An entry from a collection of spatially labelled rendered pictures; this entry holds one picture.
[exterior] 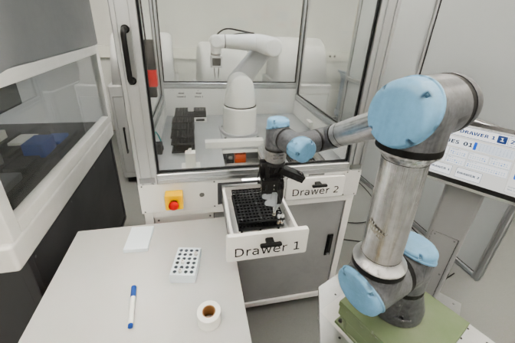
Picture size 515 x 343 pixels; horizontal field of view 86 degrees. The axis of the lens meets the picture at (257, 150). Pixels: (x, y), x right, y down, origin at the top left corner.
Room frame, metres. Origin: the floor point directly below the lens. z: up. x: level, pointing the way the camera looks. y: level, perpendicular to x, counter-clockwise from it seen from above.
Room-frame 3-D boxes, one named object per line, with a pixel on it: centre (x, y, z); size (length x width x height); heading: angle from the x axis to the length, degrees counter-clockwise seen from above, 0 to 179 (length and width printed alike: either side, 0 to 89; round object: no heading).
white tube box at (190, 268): (0.70, 0.23, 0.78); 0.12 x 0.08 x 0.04; 2
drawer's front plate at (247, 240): (0.73, -0.05, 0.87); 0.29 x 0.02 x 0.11; 103
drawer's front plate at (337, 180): (1.11, -0.28, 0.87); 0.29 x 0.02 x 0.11; 103
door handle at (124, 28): (0.92, 0.44, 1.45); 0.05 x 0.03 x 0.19; 13
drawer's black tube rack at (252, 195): (0.92, -0.01, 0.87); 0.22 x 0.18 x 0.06; 13
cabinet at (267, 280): (1.52, 0.08, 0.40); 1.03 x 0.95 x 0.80; 103
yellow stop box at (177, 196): (0.95, 0.34, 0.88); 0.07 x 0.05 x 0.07; 103
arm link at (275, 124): (0.85, -0.06, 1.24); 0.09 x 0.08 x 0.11; 31
